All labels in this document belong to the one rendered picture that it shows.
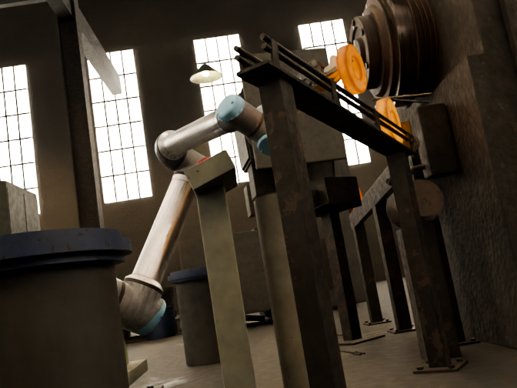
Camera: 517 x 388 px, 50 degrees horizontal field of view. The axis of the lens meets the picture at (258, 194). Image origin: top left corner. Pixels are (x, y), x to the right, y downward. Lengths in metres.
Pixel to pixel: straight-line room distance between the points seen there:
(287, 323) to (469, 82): 0.92
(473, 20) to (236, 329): 1.17
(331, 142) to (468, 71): 3.16
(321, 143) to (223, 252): 3.61
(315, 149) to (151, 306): 3.04
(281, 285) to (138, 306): 0.80
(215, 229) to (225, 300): 0.17
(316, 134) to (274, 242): 3.56
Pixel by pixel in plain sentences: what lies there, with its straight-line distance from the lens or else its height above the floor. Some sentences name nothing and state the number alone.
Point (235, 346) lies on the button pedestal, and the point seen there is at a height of 0.18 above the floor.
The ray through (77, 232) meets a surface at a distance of 0.88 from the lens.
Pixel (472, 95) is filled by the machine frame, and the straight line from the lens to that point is 1.80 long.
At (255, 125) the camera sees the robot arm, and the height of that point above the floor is 0.78.
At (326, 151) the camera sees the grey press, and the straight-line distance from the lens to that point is 4.85.
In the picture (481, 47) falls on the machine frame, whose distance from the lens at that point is 1.86.
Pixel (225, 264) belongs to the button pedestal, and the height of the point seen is 0.36.
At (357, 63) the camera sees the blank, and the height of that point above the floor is 0.93.
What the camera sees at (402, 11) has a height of 1.16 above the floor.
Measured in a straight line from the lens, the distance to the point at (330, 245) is 2.55.
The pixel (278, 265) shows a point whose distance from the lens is 1.35.
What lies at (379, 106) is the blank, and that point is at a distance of 1.65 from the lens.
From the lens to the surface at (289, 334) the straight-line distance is 1.35.
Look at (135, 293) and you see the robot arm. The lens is 2.04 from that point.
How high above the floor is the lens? 0.30
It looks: 9 degrees up
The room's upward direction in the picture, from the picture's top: 9 degrees counter-clockwise
